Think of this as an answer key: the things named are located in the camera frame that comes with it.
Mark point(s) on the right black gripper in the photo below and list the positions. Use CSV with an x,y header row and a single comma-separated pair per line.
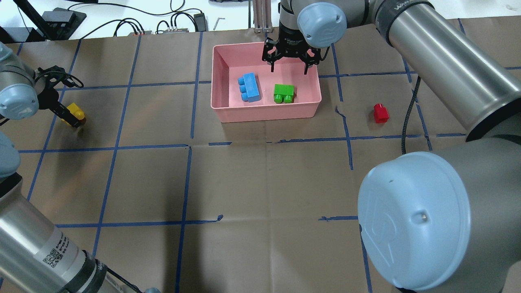
x,y
290,40

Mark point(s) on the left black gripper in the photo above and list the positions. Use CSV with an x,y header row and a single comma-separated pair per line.
x,y
61,109

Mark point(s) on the yellow toy block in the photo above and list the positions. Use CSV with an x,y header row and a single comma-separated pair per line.
x,y
74,116

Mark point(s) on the green toy block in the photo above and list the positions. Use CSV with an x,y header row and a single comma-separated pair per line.
x,y
284,93

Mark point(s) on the blue toy block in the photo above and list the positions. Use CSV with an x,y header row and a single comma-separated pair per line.
x,y
248,88

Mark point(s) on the red toy block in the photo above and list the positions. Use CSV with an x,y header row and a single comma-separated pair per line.
x,y
380,114

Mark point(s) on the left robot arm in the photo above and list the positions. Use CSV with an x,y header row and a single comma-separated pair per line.
x,y
35,254

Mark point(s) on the pink plastic box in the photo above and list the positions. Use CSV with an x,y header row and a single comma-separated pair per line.
x,y
231,61

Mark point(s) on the allen key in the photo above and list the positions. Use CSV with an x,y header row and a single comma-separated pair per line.
x,y
216,23

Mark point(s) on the monitor stand base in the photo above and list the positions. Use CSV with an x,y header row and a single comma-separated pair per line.
x,y
62,22

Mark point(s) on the black power brick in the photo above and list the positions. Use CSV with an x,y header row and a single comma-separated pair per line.
x,y
200,22

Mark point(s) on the orange usb hub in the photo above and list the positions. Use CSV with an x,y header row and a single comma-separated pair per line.
x,y
172,30
146,32

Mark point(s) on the aluminium frame post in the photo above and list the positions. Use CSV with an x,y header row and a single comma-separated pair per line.
x,y
262,16

